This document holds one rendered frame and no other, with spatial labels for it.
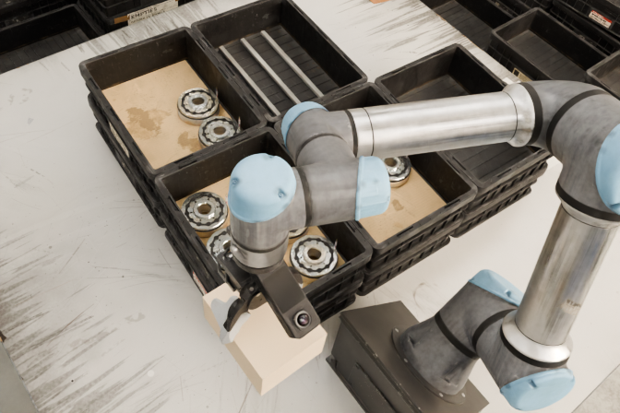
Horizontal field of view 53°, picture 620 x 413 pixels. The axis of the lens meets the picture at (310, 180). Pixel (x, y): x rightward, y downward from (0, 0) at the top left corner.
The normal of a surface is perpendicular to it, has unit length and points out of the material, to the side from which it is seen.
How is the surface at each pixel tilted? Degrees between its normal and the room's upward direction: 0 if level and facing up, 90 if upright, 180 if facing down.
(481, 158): 0
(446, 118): 26
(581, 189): 77
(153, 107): 0
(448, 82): 0
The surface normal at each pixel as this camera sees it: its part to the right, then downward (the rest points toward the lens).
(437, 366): -0.09, -0.08
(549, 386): 0.24, 0.65
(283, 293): 0.37, -0.20
